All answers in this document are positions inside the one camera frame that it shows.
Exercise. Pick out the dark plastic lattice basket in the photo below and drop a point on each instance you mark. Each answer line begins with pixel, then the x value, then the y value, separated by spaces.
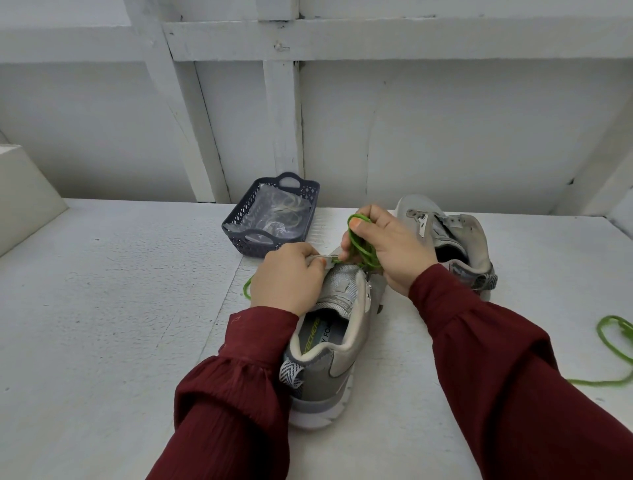
pixel 242 239

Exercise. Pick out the clear plastic bag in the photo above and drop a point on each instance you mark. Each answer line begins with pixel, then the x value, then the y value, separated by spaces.
pixel 275 213

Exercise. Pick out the person's right forearm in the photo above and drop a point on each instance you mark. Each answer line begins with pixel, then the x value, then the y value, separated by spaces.
pixel 534 376

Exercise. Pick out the person's left hand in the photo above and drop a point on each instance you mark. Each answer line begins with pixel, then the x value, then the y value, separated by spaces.
pixel 287 282

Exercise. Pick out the green shoelace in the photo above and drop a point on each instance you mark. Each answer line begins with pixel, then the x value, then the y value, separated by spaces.
pixel 364 247
pixel 613 346

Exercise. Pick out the person's right hand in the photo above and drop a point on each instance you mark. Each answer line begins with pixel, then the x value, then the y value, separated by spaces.
pixel 396 247

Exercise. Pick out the grey mesh shoe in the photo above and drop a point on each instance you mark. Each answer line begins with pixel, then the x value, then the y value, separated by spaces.
pixel 460 242
pixel 326 361

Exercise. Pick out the person's left forearm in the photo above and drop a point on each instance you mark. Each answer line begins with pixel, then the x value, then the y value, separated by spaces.
pixel 237 415

